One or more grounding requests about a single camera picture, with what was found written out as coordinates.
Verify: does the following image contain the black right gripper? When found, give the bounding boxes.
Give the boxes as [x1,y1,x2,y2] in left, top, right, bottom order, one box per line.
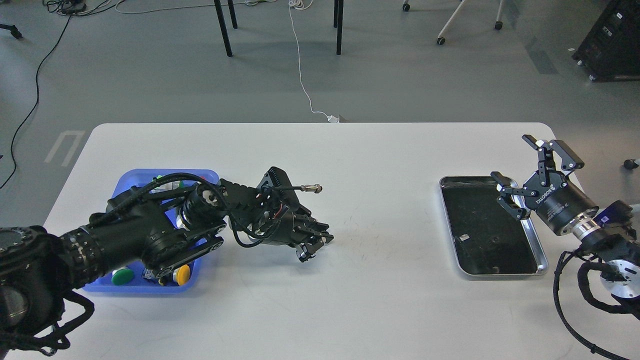
[490,134,599,236]

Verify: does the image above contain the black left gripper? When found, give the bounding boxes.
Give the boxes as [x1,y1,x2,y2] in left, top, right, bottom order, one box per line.
[250,210,334,263]

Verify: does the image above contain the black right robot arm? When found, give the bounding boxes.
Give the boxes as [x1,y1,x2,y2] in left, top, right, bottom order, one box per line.
[490,134,640,360]

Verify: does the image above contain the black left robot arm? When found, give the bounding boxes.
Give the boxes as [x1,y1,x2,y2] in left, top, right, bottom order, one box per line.
[0,166,334,358]

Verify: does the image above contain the metal tray with black mat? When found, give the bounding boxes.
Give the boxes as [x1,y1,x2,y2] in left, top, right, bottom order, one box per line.
[439,175,549,280]

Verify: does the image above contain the yellow push button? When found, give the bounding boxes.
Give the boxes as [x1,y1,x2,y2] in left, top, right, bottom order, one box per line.
[171,264,192,287]

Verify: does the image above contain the black equipment case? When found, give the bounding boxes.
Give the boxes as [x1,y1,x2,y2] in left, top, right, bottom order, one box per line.
[572,0,640,82]

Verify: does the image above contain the white chair base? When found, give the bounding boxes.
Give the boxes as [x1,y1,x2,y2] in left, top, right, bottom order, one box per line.
[401,0,505,47]

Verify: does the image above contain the blue plastic tray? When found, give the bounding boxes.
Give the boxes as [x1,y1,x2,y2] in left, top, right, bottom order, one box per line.
[83,168,220,296]

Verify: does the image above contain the green push button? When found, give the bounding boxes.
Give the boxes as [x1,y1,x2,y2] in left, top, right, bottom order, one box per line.
[110,266,135,286]

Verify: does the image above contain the black table legs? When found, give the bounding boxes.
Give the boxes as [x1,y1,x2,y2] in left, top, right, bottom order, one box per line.
[213,0,345,57]

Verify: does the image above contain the white cable on floor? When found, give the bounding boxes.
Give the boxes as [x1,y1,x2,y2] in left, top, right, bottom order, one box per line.
[288,0,340,123]

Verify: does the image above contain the black cable on floor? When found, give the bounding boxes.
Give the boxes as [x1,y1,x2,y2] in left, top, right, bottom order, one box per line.
[0,0,116,190]

